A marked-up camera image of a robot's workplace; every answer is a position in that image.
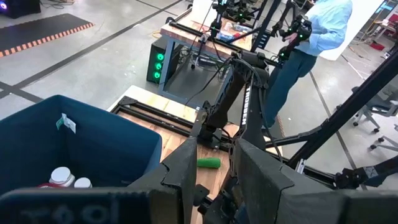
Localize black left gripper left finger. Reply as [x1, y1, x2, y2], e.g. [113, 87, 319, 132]
[0, 136, 199, 224]

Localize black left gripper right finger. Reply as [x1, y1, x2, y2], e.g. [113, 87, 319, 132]
[234, 138, 398, 224]

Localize small plain white bottle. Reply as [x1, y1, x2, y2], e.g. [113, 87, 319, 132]
[73, 177, 93, 189]

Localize white labelled pill bottle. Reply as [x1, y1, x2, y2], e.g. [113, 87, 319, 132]
[49, 166, 76, 188]

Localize navy white striped fabric basket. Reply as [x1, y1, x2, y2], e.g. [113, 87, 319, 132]
[0, 95, 164, 197]

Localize green white basket tag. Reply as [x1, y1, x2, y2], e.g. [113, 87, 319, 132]
[55, 113, 77, 134]

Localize green bandage roll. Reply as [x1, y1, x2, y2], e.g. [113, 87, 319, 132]
[197, 157, 222, 170]

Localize grey office chair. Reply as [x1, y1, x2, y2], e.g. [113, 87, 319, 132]
[352, 86, 398, 153]

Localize computer tower with green lights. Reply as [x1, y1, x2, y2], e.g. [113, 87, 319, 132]
[146, 36, 184, 85]

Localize wooden background table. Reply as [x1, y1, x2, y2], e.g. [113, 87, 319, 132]
[160, 7, 261, 100]

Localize person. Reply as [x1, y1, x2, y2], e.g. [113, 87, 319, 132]
[263, 0, 354, 129]

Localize black mat with orange stripes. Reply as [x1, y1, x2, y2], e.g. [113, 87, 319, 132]
[0, 12, 95, 58]

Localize black tabletop robot arms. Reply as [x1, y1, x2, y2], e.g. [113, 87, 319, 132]
[211, 0, 271, 41]

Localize black device with purple light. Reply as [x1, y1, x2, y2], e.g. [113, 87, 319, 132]
[0, 0, 42, 19]

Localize black frame brace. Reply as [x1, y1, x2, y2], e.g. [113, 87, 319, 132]
[334, 154, 398, 190]

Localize black diagonal frame strut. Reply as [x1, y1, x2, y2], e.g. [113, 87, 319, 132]
[266, 49, 398, 170]

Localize black leader arm handle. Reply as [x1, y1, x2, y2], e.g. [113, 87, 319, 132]
[271, 14, 313, 62]

